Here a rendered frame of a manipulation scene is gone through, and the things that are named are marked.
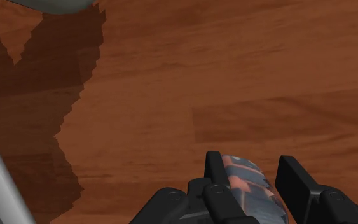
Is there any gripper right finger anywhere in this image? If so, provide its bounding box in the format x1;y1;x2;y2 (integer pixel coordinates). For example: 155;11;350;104
274;155;358;224

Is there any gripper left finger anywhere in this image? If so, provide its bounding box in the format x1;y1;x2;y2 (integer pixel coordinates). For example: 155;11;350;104
128;151;261;224

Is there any blue and orange patterned cylinder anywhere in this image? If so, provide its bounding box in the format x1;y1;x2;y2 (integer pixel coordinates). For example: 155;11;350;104
221;155;290;224

